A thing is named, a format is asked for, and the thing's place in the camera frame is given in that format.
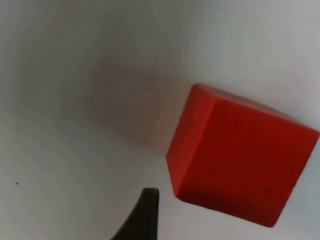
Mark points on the red cube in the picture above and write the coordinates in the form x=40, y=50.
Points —
x=237, y=155

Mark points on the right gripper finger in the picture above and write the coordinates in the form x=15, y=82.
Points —
x=143, y=220

